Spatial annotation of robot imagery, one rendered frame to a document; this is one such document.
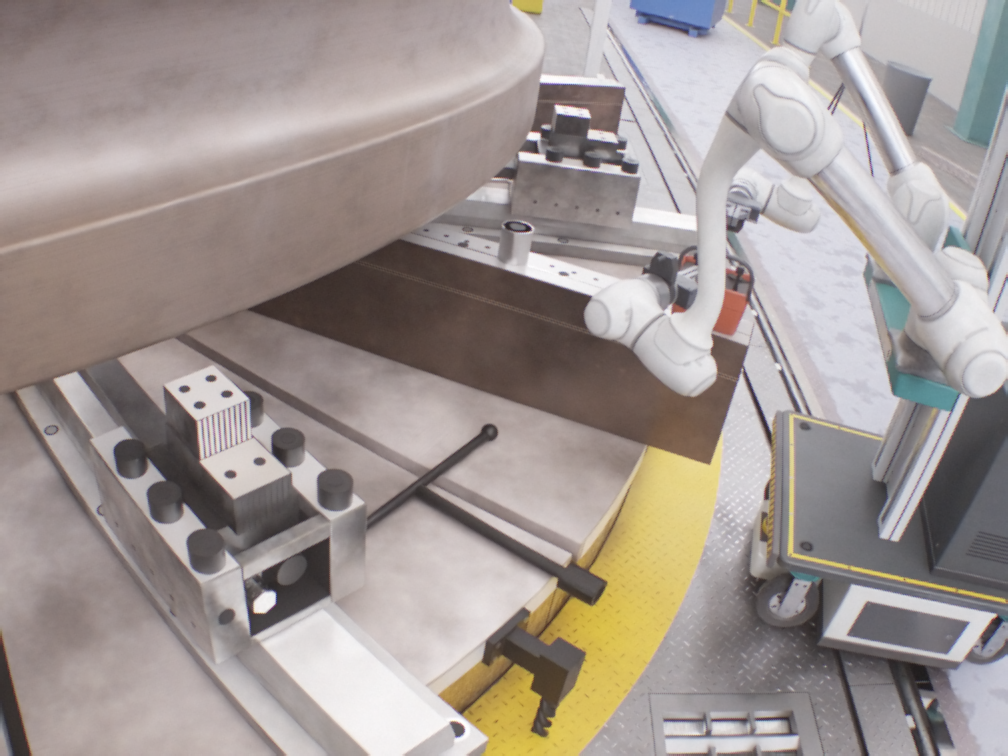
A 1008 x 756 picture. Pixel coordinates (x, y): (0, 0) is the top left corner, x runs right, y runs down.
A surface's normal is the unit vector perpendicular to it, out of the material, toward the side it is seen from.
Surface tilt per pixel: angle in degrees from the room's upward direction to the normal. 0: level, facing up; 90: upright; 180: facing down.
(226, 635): 90
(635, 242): 90
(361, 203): 90
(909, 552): 0
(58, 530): 0
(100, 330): 90
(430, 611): 0
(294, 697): 72
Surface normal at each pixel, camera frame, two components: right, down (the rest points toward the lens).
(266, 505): 0.72, 0.45
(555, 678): -0.58, 0.36
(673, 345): -0.52, 0.11
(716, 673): 0.14, -0.84
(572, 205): 0.03, 0.54
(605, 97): 0.40, 0.54
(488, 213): 0.07, 0.25
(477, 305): -0.36, 0.46
